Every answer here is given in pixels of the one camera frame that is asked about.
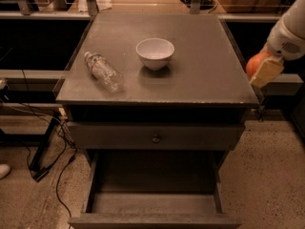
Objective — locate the black table leg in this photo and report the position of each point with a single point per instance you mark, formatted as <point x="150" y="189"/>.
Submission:
<point x="34" y="165"/>

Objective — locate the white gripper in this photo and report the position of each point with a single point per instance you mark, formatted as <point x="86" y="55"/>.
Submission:
<point x="283" y="44"/>

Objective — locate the closed top drawer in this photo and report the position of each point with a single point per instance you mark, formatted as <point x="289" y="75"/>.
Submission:
<point x="141" y="136"/>

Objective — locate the clear plastic water bottle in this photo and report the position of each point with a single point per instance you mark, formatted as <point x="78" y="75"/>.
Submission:
<point x="104" y="72"/>

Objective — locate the white cloth on shelf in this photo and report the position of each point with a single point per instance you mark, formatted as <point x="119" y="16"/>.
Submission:
<point x="101" y="4"/>

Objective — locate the open middle drawer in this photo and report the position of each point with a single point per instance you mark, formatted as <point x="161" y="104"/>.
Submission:
<point x="145" y="189"/>

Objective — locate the grey drawer cabinet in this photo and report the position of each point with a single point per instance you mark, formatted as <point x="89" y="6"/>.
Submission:
<point x="204" y="83"/>

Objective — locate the orange fruit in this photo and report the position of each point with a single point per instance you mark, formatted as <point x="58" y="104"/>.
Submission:
<point x="254" y="63"/>

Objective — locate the white bowl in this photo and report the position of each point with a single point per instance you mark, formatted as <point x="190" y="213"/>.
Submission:
<point x="155" y="53"/>

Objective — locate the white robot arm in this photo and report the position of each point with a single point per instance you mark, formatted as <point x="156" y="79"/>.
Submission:
<point x="297" y="9"/>

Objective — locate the white shoe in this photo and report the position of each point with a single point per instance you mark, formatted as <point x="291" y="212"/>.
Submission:
<point x="4" y="170"/>

